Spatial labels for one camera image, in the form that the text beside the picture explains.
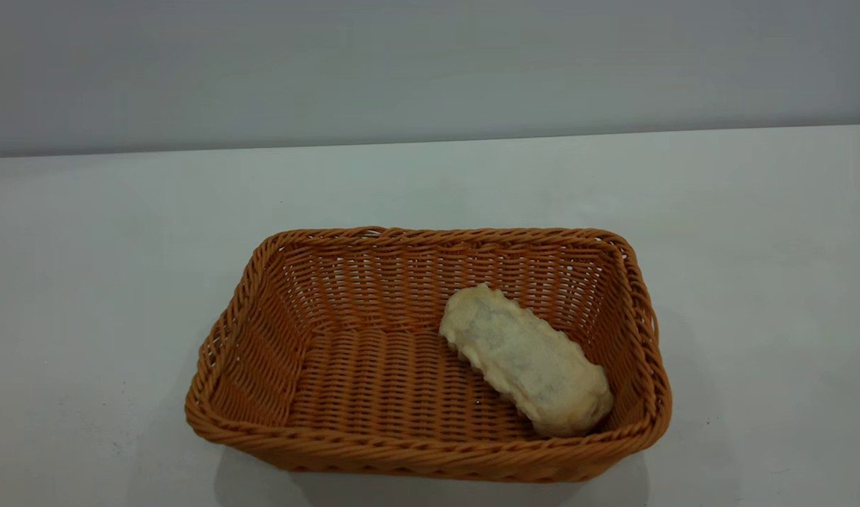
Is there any ridged golden bread loaf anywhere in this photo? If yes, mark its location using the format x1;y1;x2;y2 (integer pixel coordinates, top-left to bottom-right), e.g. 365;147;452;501
439;283;615;439

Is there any orange woven wicker basket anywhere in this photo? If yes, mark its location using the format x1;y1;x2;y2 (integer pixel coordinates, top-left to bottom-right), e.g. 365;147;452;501
185;226;673;484

